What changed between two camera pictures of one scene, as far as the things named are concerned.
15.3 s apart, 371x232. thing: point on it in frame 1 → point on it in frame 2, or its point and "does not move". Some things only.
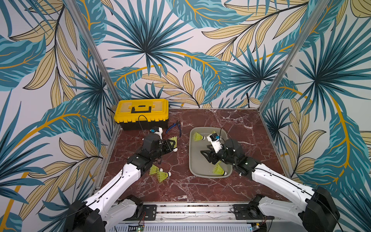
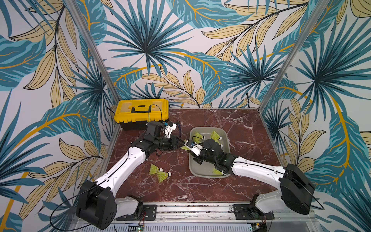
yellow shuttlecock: (218, 169) does not move
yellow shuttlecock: (162, 176) does not move
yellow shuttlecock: (197, 137) does not move
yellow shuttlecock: (154, 169) → (185, 147)
